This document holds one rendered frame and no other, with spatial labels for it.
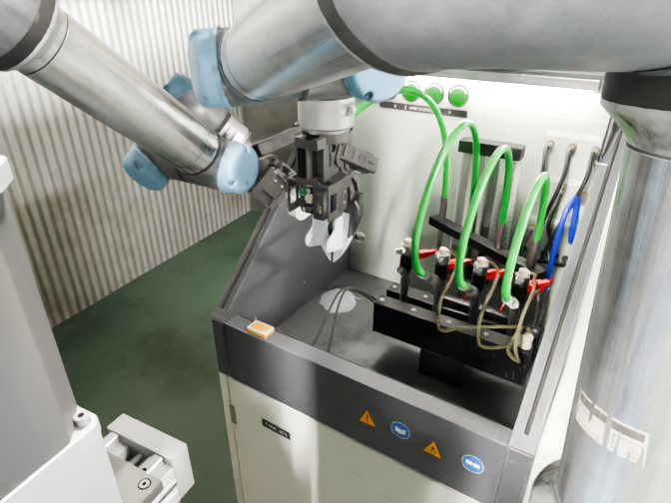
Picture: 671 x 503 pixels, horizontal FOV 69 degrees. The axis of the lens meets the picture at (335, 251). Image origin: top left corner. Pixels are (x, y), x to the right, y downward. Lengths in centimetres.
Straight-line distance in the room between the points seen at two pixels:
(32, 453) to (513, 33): 28
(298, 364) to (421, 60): 87
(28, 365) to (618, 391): 30
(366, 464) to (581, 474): 77
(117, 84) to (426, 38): 45
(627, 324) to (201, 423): 205
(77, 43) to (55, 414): 38
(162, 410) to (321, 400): 138
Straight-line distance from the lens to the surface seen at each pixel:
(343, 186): 68
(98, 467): 34
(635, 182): 28
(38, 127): 280
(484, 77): 118
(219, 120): 88
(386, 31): 20
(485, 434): 90
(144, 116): 63
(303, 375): 103
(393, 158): 133
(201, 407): 231
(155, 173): 82
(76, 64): 58
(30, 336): 27
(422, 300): 113
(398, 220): 138
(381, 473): 109
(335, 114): 65
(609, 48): 19
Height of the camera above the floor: 159
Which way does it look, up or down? 28 degrees down
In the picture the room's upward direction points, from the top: straight up
